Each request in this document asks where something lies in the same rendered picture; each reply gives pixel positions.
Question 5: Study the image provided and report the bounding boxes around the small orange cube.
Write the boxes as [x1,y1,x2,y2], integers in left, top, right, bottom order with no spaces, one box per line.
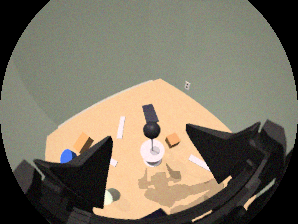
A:
[165,132,181,148]

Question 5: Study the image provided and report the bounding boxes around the french press coffee maker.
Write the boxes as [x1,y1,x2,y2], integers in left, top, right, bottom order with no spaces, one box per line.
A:
[141,121,165,168]

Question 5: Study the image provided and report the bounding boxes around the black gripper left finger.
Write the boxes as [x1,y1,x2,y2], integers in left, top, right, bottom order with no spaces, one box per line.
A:
[33,136,113,209]

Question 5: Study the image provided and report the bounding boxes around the dark grey flat rectangular pad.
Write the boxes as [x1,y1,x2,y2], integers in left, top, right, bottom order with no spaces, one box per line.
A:
[142,104,160,123]

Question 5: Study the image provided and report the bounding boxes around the blue cylinder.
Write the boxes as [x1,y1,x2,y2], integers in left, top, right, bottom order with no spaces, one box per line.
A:
[60,148,77,164]

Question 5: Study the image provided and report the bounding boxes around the orange rectangular block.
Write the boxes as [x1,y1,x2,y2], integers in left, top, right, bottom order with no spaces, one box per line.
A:
[73,133,93,155]

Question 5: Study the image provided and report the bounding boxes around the pale yellow cylinder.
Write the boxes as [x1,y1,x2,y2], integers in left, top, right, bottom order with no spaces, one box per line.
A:
[104,188,121,205]

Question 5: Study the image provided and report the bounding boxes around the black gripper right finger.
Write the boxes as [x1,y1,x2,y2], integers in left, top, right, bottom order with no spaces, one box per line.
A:
[185,123,261,184]

